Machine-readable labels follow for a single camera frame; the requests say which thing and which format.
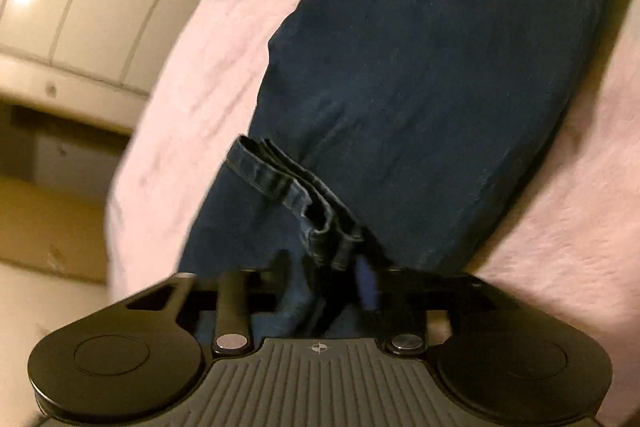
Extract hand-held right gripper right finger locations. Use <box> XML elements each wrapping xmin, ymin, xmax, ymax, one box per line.
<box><xmin>352</xmin><ymin>257</ymin><xmax>518</xmax><ymax>354</ymax></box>

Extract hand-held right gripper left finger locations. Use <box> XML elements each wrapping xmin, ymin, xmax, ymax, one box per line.
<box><xmin>125</xmin><ymin>269</ymin><xmax>253</xmax><ymax>354</ymax></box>

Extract dark blue jeans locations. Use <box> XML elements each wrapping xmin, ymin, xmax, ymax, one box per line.
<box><xmin>177</xmin><ymin>0</ymin><xmax>626</xmax><ymax>343</ymax></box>

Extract pink and grey striped blanket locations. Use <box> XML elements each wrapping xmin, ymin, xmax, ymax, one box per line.
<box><xmin>105</xmin><ymin>0</ymin><xmax>640</xmax><ymax>408</ymax></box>

